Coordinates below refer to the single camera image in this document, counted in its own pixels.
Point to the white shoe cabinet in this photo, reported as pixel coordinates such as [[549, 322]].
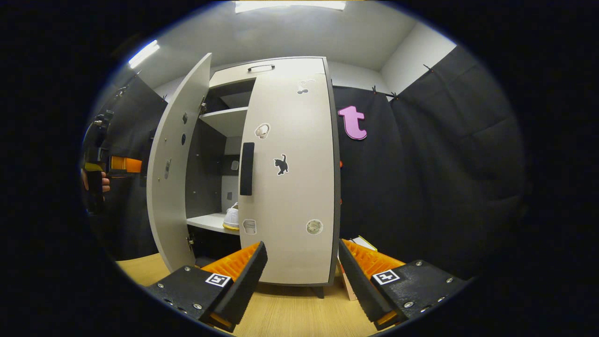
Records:
[[224, 119]]

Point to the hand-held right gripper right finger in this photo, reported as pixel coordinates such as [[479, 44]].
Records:
[[360, 288]]

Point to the yellow edged white box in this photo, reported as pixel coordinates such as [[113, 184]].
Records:
[[364, 242]]

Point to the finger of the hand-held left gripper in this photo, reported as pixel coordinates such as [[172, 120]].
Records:
[[125, 165]]

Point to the black backdrop cloth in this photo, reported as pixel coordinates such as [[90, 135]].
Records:
[[458, 164], [369, 196]]

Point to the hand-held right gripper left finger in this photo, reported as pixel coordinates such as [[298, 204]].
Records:
[[245, 285]]

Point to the white shoe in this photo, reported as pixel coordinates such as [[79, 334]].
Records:
[[231, 219]]

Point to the ceiling light panel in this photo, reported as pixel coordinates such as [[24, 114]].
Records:
[[143, 54]]

